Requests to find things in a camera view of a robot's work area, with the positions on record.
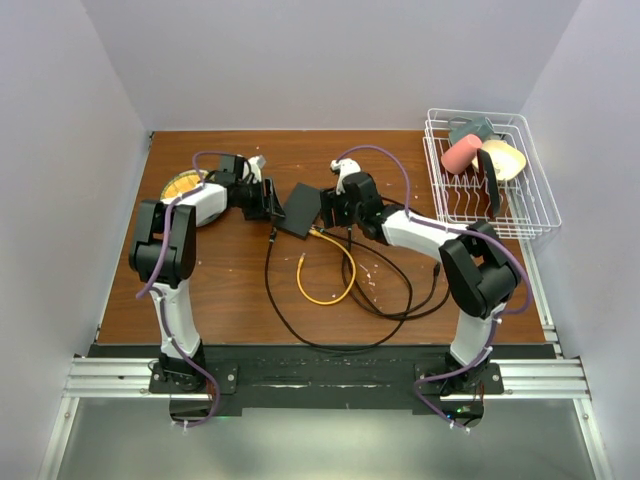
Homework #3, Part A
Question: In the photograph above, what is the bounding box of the dark brown plate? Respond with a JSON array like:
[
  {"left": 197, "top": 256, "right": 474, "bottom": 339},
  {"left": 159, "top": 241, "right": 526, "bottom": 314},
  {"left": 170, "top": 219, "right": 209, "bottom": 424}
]
[{"left": 477, "top": 149, "right": 501, "bottom": 219}]

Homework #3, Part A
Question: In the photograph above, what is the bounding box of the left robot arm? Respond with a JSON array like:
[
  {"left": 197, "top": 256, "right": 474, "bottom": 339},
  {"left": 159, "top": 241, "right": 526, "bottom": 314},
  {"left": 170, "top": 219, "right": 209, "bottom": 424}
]
[{"left": 128, "top": 152, "right": 284, "bottom": 392}]

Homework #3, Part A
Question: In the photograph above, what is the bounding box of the white wire dish rack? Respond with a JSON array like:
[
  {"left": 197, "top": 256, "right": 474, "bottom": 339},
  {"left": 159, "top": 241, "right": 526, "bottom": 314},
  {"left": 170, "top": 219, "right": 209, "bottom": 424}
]
[{"left": 423, "top": 108, "right": 562, "bottom": 239}]

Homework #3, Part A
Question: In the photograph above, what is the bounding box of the cream bowl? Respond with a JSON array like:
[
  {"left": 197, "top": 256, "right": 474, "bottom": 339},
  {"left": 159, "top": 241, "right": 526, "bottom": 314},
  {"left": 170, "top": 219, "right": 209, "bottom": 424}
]
[{"left": 482, "top": 139, "right": 527, "bottom": 182}]

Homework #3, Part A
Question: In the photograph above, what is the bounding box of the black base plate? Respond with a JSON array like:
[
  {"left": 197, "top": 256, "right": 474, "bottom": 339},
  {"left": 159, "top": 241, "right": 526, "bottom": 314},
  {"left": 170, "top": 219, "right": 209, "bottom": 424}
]
[{"left": 149, "top": 343, "right": 502, "bottom": 417}]

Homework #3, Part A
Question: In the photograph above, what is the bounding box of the grey-green mug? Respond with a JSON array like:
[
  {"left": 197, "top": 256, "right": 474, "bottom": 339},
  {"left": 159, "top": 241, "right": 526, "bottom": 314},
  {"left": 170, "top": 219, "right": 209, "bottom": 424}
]
[{"left": 448, "top": 115, "right": 495, "bottom": 145}]

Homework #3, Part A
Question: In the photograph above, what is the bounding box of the aluminium frame rail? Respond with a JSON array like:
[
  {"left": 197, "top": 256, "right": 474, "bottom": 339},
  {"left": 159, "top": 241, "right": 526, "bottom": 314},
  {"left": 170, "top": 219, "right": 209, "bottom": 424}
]
[{"left": 40, "top": 322, "right": 613, "bottom": 479}]

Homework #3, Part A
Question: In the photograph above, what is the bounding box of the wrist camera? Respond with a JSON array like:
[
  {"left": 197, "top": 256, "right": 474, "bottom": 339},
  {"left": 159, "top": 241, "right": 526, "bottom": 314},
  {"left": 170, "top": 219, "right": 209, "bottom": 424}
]
[
  {"left": 330, "top": 158, "right": 361, "bottom": 195},
  {"left": 241, "top": 155, "right": 266, "bottom": 184}
]

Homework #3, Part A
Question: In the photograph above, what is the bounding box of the black network switch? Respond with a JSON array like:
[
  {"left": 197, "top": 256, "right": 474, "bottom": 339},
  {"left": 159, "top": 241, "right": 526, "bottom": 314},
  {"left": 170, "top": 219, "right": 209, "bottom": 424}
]
[{"left": 274, "top": 183, "right": 321, "bottom": 240}]

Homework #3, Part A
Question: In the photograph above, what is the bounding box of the long black ethernet cable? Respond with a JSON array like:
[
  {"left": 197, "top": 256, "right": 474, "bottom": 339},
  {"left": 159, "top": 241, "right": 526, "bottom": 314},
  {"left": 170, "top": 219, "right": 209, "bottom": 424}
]
[{"left": 264, "top": 227, "right": 415, "bottom": 349}]

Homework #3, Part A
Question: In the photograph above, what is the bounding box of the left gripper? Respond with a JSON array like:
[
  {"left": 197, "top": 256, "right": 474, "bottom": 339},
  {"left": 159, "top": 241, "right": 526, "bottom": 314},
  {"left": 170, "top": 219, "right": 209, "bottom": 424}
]
[{"left": 237, "top": 177, "right": 284, "bottom": 222}]

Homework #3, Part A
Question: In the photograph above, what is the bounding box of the yellow woven plate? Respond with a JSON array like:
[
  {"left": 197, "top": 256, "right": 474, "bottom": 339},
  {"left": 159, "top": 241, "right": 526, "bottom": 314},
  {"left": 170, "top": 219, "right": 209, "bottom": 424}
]
[{"left": 160, "top": 169, "right": 226, "bottom": 227}]

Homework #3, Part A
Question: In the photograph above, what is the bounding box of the yellow ethernet cable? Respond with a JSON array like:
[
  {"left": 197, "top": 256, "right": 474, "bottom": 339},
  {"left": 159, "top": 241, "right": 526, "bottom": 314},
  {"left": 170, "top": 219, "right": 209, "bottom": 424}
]
[{"left": 296, "top": 227, "right": 358, "bottom": 306}]

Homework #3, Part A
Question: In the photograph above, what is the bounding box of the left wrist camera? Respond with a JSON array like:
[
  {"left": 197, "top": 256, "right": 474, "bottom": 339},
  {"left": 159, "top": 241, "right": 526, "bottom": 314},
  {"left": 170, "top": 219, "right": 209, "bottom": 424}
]
[{"left": 241, "top": 155, "right": 266, "bottom": 184}]

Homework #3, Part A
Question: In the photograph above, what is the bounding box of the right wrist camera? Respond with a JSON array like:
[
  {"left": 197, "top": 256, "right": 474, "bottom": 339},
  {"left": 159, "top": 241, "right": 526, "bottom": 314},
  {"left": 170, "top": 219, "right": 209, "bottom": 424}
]
[{"left": 330, "top": 158, "right": 361, "bottom": 195}]

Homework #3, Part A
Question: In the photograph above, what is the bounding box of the pink cup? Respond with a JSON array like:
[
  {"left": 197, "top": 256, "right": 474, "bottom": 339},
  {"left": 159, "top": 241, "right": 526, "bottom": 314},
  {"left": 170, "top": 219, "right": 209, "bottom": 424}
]
[{"left": 440, "top": 134, "right": 483, "bottom": 175}]

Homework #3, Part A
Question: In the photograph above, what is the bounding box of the short black ethernet cable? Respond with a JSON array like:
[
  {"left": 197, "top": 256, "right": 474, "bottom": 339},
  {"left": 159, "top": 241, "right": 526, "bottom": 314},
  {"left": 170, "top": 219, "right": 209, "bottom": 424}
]
[{"left": 342, "top": 227, "right": 451, "bottom": 321}]

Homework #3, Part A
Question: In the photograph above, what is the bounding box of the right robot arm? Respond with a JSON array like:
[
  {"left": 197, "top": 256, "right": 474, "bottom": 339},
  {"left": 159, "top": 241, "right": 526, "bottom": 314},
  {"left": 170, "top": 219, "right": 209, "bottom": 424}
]
[{"left": 320, "top": 172, "right": 524, "bottom": 393}]

